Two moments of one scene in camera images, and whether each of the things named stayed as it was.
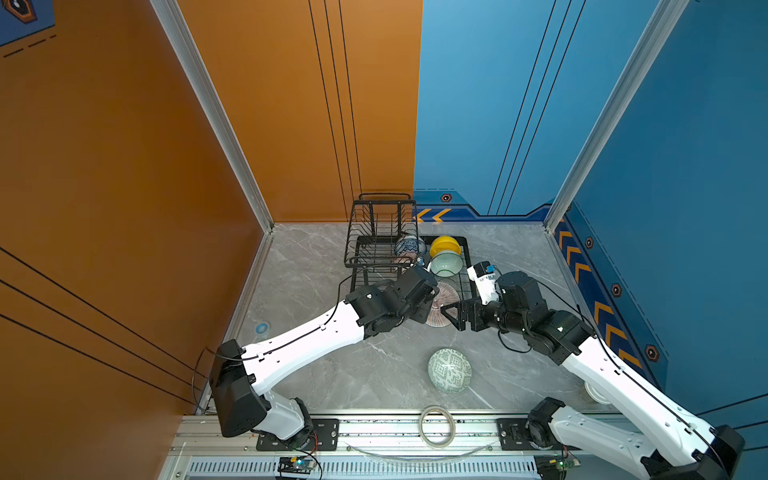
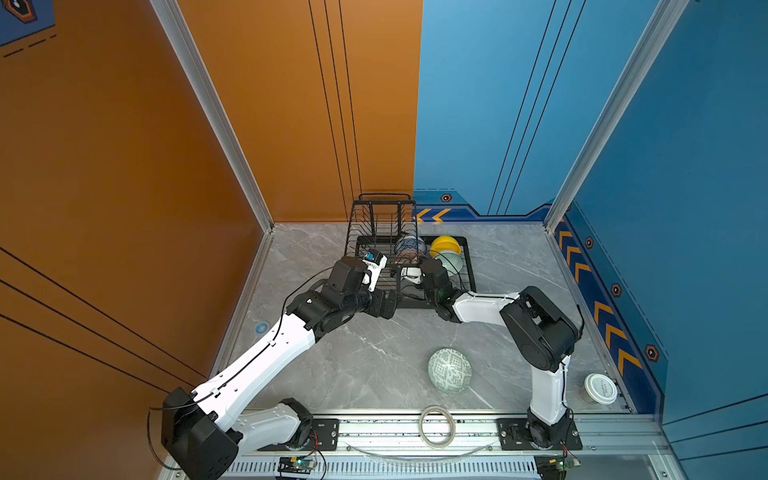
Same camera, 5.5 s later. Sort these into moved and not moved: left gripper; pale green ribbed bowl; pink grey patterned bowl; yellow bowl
Moved: left gripper
Not moved: pale green ribbed bowl; yellow bowl; pink grey patterned bowl
